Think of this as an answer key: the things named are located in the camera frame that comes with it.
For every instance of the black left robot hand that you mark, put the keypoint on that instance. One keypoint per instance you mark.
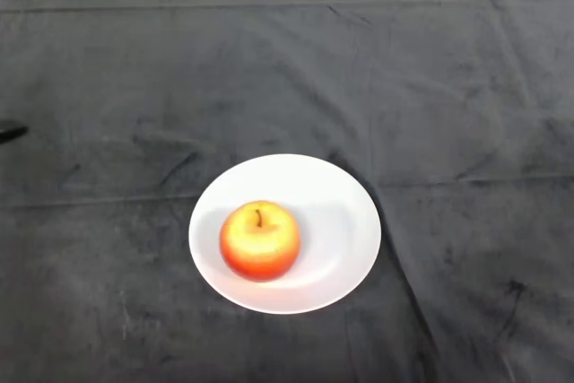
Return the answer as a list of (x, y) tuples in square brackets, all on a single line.
[(10, 131)]

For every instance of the red yellow apple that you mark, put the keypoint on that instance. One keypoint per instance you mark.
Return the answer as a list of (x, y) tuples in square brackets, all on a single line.
[(259, 241)]

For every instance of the white round plate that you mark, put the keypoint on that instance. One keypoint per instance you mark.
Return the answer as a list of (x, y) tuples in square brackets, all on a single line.
[(341, 239)]

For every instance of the black velvet cloth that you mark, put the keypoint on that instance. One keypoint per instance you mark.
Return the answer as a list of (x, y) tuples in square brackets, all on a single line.
[(403, 87)]

